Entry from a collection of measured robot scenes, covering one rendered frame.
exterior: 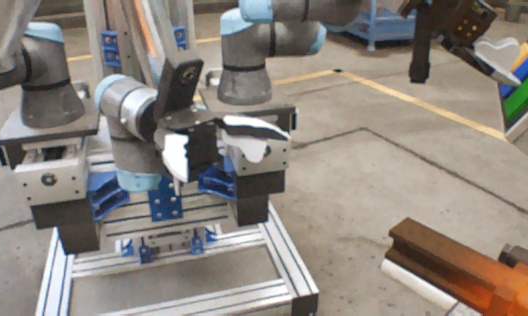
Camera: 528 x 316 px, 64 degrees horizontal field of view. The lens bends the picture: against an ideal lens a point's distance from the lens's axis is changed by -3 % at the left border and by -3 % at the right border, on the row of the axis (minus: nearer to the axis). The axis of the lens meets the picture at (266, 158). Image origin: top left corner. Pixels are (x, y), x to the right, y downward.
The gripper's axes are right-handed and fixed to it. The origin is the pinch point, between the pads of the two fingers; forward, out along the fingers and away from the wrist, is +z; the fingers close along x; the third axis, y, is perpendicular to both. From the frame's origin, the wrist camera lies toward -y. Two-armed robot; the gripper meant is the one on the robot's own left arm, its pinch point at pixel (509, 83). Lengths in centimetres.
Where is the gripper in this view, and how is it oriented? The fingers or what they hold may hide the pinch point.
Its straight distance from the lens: 77.0
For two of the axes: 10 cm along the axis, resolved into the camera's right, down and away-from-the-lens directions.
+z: 8.0, 6.0, -0.7
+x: 3.9, -4.3, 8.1
